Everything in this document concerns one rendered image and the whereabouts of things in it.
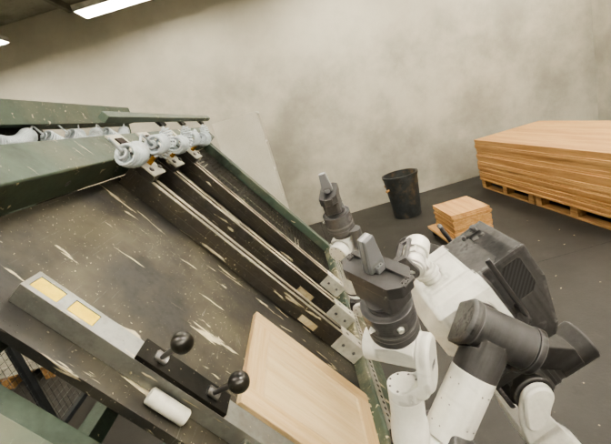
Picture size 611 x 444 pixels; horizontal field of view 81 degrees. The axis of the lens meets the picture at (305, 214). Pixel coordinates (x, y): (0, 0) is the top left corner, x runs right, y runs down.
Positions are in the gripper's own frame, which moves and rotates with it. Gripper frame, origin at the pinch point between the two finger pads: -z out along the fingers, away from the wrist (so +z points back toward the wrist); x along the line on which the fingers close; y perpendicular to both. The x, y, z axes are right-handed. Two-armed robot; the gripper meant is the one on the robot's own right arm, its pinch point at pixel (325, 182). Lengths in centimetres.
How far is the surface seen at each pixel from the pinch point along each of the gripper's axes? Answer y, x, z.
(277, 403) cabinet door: 19, 48, 32
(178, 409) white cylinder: 26, 64, 8
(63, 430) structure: 37, 72, -1
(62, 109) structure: 116, -55, -49
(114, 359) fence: 34, 61, -3
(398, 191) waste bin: -23, -377, 194
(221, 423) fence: 22, 62, 16
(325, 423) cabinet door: 13, 45, 47
